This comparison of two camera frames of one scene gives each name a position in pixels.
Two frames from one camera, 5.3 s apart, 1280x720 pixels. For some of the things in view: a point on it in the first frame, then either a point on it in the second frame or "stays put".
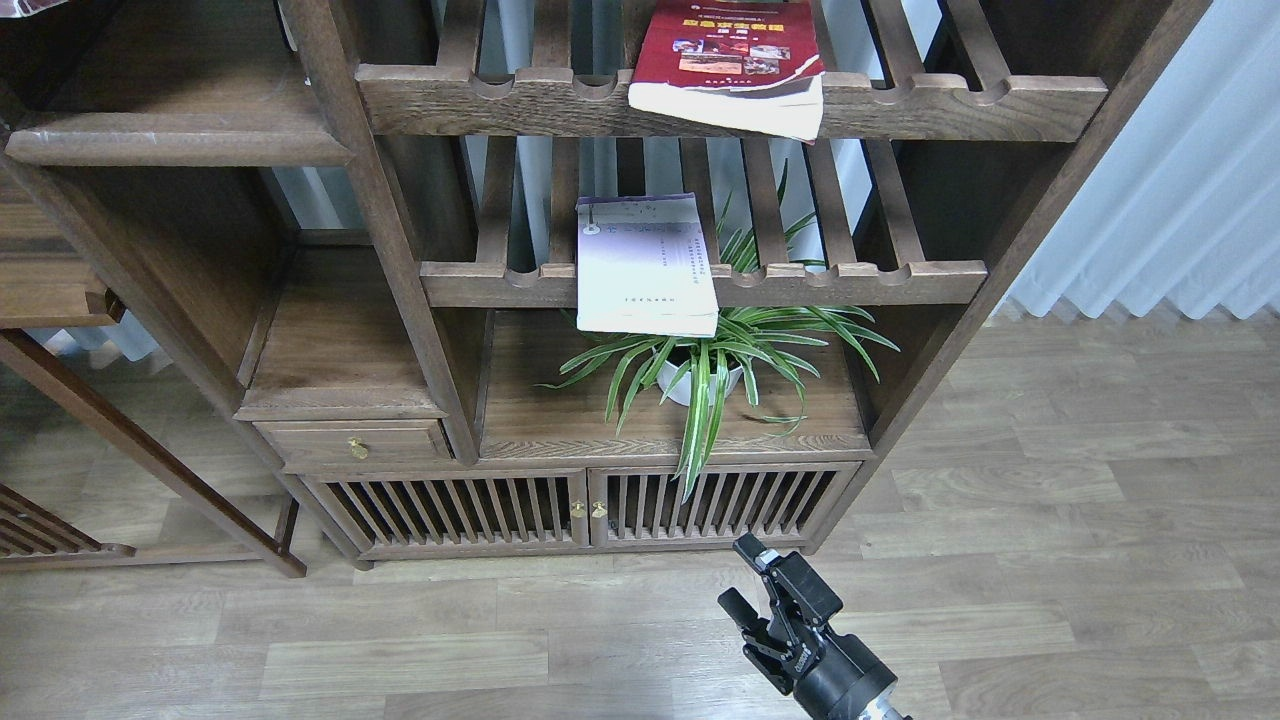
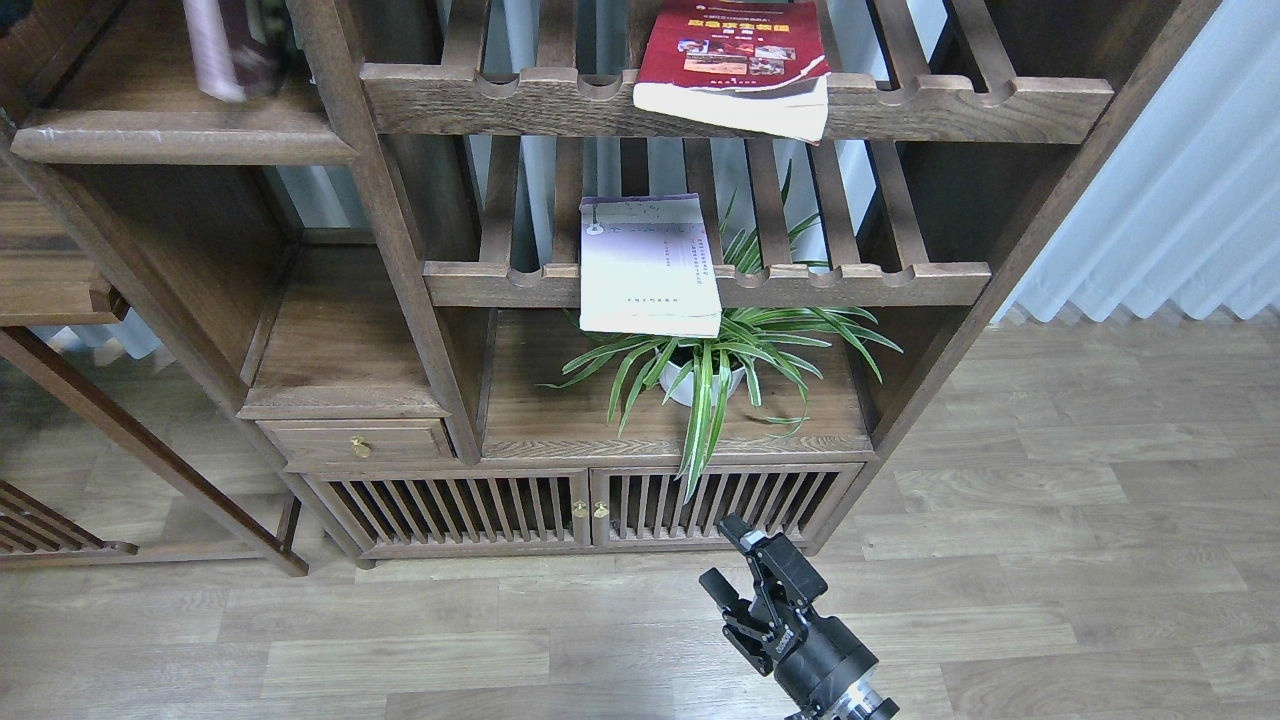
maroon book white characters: [24, 8] → [229, 60]
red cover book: [754, 63] stays put
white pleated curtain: [1181, 203] stays put
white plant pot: [682, 393] stays put
